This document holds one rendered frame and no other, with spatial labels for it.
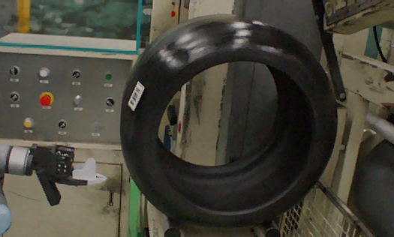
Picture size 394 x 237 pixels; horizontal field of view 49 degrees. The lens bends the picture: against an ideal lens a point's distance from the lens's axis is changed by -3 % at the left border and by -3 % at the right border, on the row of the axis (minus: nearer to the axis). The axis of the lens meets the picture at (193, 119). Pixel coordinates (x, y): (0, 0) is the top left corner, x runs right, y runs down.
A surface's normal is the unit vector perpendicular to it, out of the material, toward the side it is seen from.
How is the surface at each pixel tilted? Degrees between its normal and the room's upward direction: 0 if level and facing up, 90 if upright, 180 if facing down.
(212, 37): 46
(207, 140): 90
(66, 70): 90
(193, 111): 90
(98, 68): 90
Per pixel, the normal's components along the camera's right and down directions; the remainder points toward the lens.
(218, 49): 0.09, 0.14
